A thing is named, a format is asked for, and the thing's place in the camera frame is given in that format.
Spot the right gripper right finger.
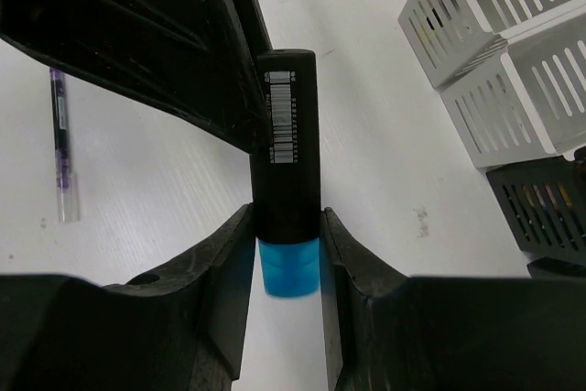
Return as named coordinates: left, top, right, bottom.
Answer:
left=320, top=209, right=585, bottom=390

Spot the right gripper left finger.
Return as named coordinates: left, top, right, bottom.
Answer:
left=1, top=205, right=255, bottom=390

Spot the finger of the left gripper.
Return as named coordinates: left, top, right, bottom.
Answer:
left=1, top=0, right=271, bottom=153

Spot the blue highlighter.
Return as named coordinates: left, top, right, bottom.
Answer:
left=250, top=49, right=321, bottom=299

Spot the dark purple pen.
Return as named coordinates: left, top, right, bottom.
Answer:
left=49, top=68, right=80, bottom=223

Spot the left black slotted container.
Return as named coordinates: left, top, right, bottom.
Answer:
left=486, top=147, right=585, bottom=279

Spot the white slotted container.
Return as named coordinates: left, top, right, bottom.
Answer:
left=399, top=0, right=585, bottom=89
left=440, top=16, right=585, bottom=168

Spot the left white slotted container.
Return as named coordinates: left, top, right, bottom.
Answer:
left=399, top=0, right=585, bottom=89

